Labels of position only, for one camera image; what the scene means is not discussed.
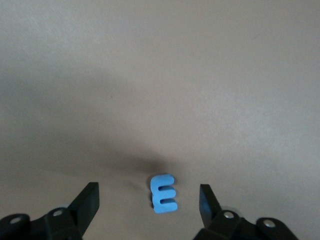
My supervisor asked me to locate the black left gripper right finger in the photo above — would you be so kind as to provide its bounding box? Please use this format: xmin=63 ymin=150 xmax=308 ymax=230
xmin=193 ymin=183 xmax=300 ymax=240

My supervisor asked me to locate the brown table cover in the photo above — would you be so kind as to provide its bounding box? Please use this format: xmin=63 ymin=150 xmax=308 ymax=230
xmin=0 ymin=0 xmax=320 ymax=240

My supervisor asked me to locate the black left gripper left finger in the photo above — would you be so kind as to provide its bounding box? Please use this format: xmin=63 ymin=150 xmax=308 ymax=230
xmin=0 ymin=182 xmax=100 ymax=240

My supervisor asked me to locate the blue lowercase foam letter m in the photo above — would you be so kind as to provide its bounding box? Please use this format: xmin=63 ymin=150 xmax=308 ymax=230
xmin=150 ymin=173 xmax=178 ymax=215

